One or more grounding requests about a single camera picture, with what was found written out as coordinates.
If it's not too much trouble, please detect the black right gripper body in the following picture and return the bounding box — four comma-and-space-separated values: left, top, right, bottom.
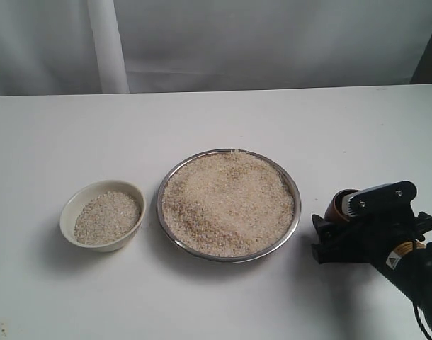
311, 207, 432, 264

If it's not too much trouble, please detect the brown wooden cup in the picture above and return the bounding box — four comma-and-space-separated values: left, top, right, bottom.
324, 189, 357, 225

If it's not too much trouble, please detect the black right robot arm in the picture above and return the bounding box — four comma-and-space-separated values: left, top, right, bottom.
311, 205, 432, 336

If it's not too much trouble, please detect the rice in steel tray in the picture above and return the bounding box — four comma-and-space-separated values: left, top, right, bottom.
162, 150, 292, 256

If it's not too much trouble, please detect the rice in cream bowl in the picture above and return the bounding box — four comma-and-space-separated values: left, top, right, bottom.
74, 191, 141, 245

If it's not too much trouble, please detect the cream ceramic bowl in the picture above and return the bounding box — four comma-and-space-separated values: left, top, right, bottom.
59, 180, 147, 253

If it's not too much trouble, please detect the round steel tray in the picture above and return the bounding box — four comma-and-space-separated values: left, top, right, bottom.
154, 149, 302, 264

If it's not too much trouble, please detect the white backdrop curtain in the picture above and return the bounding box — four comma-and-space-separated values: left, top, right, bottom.
0, 1, 432, 96

